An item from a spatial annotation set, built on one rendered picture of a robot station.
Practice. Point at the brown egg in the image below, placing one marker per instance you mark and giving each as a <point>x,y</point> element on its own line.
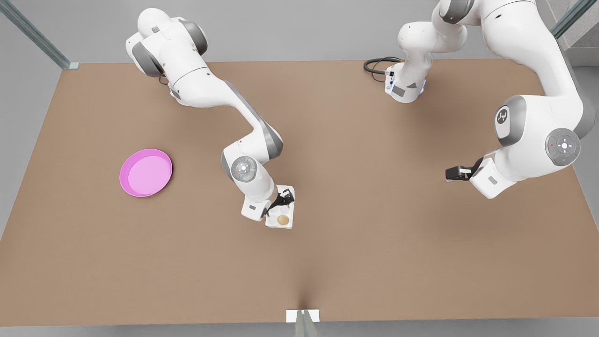
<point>283,219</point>

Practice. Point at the white egg box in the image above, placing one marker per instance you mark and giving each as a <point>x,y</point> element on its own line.
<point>281,220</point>

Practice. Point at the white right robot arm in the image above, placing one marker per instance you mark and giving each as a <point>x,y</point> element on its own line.
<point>201,89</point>

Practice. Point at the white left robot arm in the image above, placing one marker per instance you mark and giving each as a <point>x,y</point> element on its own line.
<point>524,121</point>

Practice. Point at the pink round plate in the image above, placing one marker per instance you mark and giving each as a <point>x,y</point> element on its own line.
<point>146,173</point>

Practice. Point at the silver frame post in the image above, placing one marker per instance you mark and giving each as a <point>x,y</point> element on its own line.
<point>303,318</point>
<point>568,16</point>
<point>37,37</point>

